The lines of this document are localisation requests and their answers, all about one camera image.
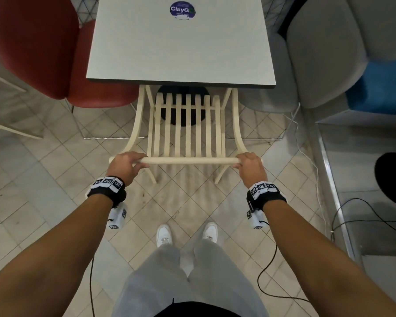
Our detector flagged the white right shoe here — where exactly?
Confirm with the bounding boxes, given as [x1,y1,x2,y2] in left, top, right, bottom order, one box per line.
[202,222,218,244]

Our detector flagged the person's right forearm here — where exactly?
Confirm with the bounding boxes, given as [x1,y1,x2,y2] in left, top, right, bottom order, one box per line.
[263,201,396,317]

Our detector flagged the grey square table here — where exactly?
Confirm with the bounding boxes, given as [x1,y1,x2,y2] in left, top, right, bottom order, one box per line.
[86,0,277,90]

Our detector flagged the glass table with metal edge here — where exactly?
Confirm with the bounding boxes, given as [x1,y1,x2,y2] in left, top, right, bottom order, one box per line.
[315,110,396,317]

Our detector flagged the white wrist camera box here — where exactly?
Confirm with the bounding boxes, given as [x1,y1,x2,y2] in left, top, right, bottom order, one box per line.
[108,203,128,230]
[246,209,268,231]

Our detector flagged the round purple sticker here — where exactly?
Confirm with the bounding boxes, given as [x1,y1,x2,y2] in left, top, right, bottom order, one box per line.
[170,0,196,21]

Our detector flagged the person's left hand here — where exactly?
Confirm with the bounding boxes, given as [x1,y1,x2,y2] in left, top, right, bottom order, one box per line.
[106,151,150,187]

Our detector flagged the red upholstered chair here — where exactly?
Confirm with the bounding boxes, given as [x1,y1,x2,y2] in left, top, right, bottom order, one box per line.
[0,0,140,140]

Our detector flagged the black round table base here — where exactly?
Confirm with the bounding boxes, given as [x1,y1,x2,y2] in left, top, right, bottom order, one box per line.
[155,85,211,127]
[374,152,396,208]

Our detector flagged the person's grey trousers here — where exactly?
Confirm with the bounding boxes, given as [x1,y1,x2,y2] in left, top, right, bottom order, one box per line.
[111,239,270,317]

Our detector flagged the person's right hand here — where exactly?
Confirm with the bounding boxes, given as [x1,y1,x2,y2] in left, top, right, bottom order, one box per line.
[233,152,268,189]

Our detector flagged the white metal furniture frame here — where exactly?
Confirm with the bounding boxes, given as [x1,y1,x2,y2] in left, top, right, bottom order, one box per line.
[0,68,44,141]

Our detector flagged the person's black shirt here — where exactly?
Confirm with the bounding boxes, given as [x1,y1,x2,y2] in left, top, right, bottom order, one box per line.
[153,300,242,317]

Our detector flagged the white left shoe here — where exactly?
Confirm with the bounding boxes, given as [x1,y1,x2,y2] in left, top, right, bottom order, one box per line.
[156,224,173,248]

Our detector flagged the white shoe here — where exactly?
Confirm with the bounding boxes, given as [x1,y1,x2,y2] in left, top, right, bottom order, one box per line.
[202,222,218,244]
[156,224,173,248]

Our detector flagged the grey upholstered chair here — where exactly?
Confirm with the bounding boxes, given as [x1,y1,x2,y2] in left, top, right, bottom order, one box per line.
[240,0,369,141]
[345,0,396,62]

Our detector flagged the cream wooden slatted chair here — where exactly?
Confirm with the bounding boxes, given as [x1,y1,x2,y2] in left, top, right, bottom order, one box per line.
[109,84,264,185]

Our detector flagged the black floor cable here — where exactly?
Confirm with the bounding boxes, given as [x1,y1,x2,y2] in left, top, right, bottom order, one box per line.
[331,197,396,240]

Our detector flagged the blue seat cushion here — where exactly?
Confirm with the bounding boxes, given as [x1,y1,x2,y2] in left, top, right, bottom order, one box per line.
[345,55,396,116]

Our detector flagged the person's left forearm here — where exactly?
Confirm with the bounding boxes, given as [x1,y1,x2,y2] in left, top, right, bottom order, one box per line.
[0,194,115,317]

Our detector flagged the black wristband with marker tiles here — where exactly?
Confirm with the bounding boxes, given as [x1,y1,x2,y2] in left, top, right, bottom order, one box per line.
[86,176,127,208]
[246,181,287,214]

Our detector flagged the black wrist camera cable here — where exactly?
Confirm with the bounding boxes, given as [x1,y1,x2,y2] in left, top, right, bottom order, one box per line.
[89,255,96,317]
[257,220,310,303]

